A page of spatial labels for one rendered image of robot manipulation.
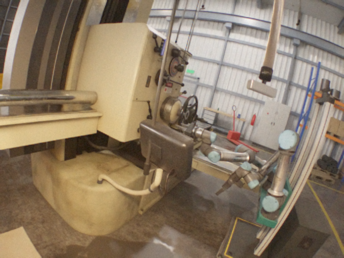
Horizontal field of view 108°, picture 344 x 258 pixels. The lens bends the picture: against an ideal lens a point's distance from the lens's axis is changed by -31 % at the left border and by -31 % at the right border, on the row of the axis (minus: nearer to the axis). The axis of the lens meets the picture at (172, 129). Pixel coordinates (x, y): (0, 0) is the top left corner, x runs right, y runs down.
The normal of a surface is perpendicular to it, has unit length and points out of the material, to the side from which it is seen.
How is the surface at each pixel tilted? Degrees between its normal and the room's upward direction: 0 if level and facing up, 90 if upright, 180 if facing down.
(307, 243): 90
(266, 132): 90
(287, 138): 83
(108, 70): 90
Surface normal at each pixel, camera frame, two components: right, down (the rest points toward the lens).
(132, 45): -0.44, 0.11
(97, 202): 0.35, 0.31
